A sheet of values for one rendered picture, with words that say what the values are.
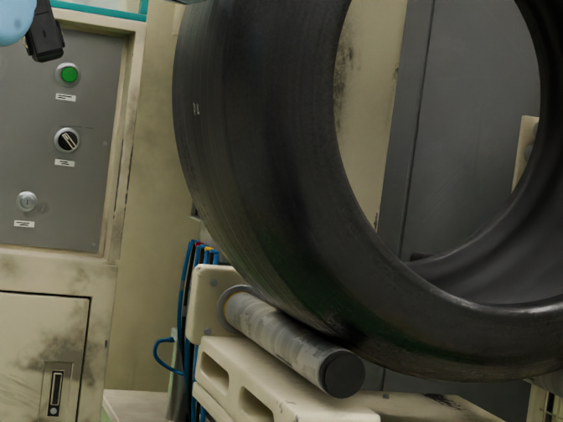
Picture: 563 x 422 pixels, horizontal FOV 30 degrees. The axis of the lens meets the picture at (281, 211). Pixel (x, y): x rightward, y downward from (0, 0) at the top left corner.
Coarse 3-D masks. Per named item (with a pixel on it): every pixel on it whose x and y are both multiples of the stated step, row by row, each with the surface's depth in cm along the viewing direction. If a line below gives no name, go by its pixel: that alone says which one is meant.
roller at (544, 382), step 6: (558, 372) 109; (528, 378) 115; (534, 378) 114; (540, 378) 112; (546, 378) 111; (552, 378) 110; (558, 378) 109; (534, 384) 115; (540, 384) 113; (546, 384) 111; (552, 384) 110; (558, 384) 109; (546, 390) 113; (552, 390) 111; (558, 390) 109
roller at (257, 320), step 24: (240, 312) 122; (264, 312) 117; (264, 336) 113; (288, 336) 107; (312, 336) 104; (288, 360) 105; (312, 360) 99; (336, 360) 96; (360, 360) 98; (336, 384) 97; (360, 384) 97
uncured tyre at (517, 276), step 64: (256, 0) 91; (320, 0) 90; (192, 64) 102; (256, 64) 91; (320, 64) 90; (192, 128) 103; (256, 128) 91; (320, 128) 91; (192, 192) 110; (256, 192) 93; (320, 192) 92; (512, 192) 132; (256, 256) 97; (320, 256) 93; (384, 256) 94; (448, 256) 127; (512, 256) 129; (320, 320) 98; (384, 320) 95; (448, 320) 97; (512, 320) 99
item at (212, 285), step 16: (208, 272) 128; (224, 272) 128; (192, 288) 129; (208, 288) 128; (224, 288) 129; (240, 288) 129; (192, 304) 128; (208, 304) 128; (224, 304) 128; (192, 320) 128; (208, 320) 128; (224, 320) 129; (192, 336) 128; (224, 336) 129; (240, 336) 130
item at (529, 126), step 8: (528, 120) 156; (536, 120) 157; (520, 128) 157; (528, 128) 156; (536, 128) 155; (520, 136) 156; (528, 136) 156; (520, 144) 156; (528, 144) 156; (520, 152) 156; (528, 152) 155; (520, 160) 156; (528, 160) 155; (520, 168) 156; (520, 176) 157
